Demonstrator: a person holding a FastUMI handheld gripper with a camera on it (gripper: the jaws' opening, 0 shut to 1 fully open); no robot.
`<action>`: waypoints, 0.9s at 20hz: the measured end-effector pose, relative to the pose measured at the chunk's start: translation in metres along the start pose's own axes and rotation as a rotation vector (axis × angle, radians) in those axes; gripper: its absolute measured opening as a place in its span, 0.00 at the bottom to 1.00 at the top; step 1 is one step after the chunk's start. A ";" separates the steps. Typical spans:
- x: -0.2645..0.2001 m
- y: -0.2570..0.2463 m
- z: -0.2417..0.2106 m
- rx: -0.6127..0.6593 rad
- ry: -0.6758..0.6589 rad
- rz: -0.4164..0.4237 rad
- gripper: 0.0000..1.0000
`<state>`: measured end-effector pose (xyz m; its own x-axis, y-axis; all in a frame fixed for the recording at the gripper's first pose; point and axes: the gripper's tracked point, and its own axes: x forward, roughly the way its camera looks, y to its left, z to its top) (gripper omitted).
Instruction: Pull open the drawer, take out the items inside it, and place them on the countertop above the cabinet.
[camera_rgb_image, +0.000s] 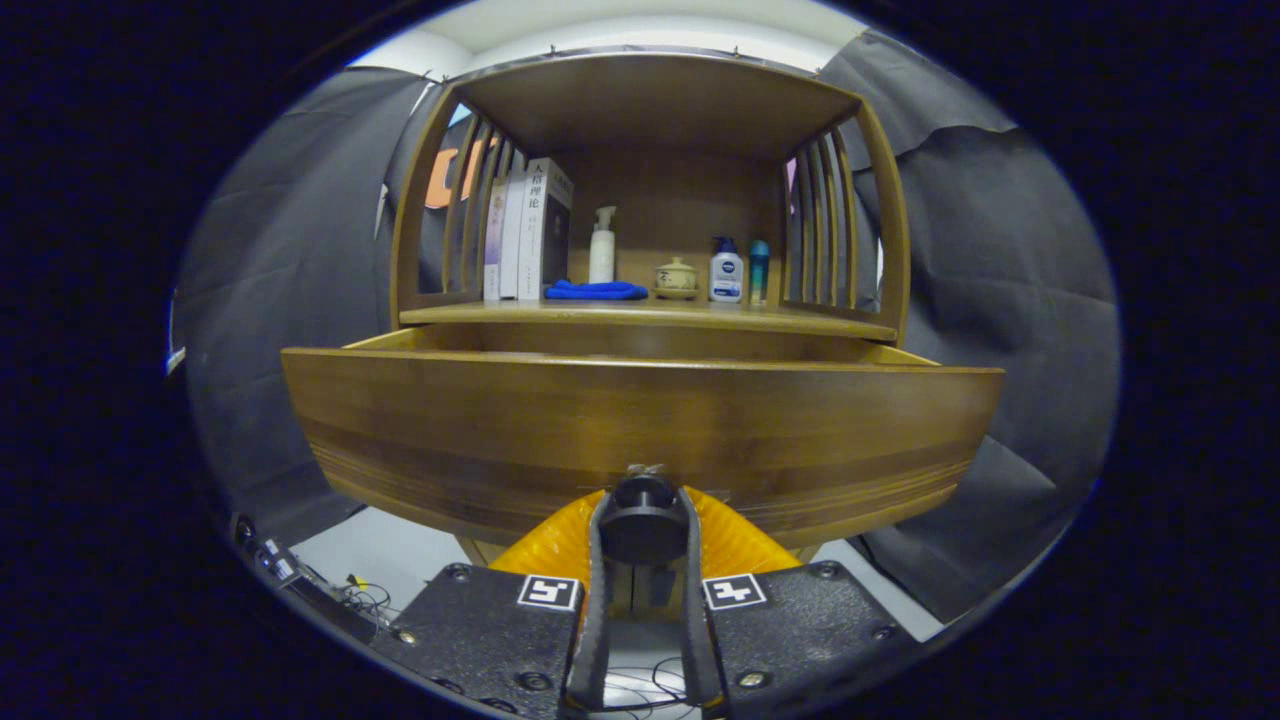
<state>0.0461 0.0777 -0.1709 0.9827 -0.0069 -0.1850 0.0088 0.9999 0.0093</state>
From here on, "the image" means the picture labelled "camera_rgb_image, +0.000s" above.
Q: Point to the blue folded cloth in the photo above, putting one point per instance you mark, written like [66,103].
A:
[595,291]

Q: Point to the beige lidded teacup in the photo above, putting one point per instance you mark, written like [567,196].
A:
[676,278]

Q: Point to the wooden drawer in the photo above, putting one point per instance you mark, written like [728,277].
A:
[500,430]

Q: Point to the teal slim bottle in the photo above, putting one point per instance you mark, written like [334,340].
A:
[759,272]

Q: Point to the wooden countertop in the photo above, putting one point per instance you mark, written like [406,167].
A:
[800,318]

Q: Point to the purple spine book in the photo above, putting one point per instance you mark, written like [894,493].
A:
[493,240]

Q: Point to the white lotion bottle blue cap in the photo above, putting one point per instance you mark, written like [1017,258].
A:
[726,275]

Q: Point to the white pump bottle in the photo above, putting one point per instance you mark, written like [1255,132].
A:
[601,255]

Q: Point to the wooden cabinet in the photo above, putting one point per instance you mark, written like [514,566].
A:
[650,100]

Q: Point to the thick white and black book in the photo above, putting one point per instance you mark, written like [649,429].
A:
[545,230]

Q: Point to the thin white book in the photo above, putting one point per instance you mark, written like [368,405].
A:
[511,235]

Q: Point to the black drawer knob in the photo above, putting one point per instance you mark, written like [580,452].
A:
[643,520]

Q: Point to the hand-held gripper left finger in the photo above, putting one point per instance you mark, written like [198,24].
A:
[592,640]

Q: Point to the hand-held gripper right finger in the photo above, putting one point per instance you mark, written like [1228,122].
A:
[700,640]

